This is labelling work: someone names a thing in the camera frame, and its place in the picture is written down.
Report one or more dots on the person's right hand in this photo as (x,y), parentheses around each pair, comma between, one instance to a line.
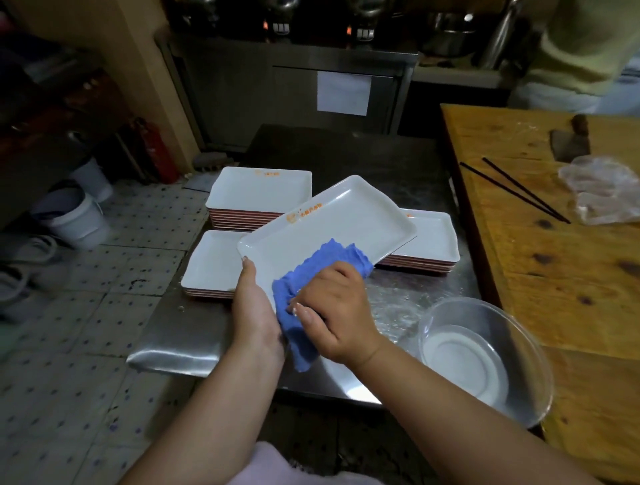
(345,320)

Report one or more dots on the person's left hand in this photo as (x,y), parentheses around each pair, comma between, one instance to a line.
(255,320)

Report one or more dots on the blue cloth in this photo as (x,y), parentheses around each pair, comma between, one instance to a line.
(320,260)

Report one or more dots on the stack of white plates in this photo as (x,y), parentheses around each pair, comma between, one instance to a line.
(430,235)
(255,187)

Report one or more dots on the steel work table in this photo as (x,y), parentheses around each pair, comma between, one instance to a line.
(350,150)

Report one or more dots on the person's right forearm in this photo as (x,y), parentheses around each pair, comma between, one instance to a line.
(450,424)

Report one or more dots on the person's left forearm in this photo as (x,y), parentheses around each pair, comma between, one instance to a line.
(210,424)

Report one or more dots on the clear glass bowl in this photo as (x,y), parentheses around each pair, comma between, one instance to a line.
(470,360)

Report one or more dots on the loose light floor tile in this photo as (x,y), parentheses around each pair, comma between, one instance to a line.
(202,182)

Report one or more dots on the grey brick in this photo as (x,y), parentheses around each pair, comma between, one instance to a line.
(212,161)

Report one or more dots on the red fire extinguisher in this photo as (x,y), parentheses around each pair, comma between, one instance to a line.
(160,155)

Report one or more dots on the white plastic bucket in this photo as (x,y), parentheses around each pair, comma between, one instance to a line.
(80,225)
(95,182)

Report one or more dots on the black chopstick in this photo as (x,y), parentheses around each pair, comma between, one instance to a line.
(526,190)
(513,192)

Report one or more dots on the stainless steel cabinet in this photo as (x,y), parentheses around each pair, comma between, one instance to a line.
(225,100)

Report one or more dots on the white paper sheet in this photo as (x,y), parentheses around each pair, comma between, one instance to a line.
(344,93)

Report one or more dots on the wooden table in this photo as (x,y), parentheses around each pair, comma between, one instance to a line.
(575,300)

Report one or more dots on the grey slipper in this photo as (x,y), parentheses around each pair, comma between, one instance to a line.
(12,285)
(35,247)

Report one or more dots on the beige side counter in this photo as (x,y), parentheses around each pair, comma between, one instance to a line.
(450,77)

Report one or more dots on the dark storage rack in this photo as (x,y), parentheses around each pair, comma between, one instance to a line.
(50,125)

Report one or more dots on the black induction cooker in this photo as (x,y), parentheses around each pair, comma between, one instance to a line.
(361,32)
(277,27)

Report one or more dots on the crumpled clear plastic bag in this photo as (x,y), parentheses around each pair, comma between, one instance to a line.
(605,195)

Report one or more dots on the steel basin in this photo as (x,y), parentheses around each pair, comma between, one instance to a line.
(447,40)

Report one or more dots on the steel jug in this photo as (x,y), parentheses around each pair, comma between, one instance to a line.
(497,40)

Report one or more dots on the white chest freezer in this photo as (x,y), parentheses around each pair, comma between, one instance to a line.
(625,95)

